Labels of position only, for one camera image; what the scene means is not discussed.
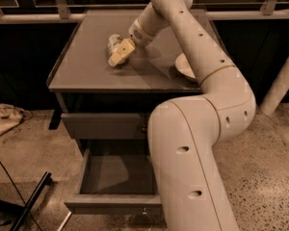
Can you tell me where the silver green 7up can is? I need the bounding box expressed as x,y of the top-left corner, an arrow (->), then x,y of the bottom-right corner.
107,34 -> 122,56

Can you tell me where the black stand leg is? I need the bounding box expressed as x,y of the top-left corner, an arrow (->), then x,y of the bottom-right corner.
0,172 -> 52,231

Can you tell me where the beige cloth bag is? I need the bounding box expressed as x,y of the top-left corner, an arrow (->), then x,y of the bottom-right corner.
0,104 -> 32,136

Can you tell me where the metal window railing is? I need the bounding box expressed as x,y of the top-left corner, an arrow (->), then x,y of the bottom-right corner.
0,0 -> 289,25

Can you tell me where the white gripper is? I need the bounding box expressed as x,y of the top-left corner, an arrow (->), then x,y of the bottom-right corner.
108,19 -> 154,67

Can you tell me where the white slanted post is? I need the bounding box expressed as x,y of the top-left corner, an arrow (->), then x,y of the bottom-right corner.
260,56 -> 289,116

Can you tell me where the white paper bowl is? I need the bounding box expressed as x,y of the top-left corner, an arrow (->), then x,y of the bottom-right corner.
175,54 -> 197,81

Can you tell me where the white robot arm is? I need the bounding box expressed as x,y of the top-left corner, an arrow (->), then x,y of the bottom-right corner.
108,0 -> 255,231

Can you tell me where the grey wooden drawer cabinet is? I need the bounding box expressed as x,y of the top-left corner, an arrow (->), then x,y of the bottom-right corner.
46,9 -> 235,217

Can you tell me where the closed grey top drawer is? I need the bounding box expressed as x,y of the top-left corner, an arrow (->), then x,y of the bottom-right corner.
61,114 -> 147,140

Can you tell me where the open grey middle drawer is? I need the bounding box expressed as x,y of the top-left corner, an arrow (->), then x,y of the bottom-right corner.
65,149 -> 162,215

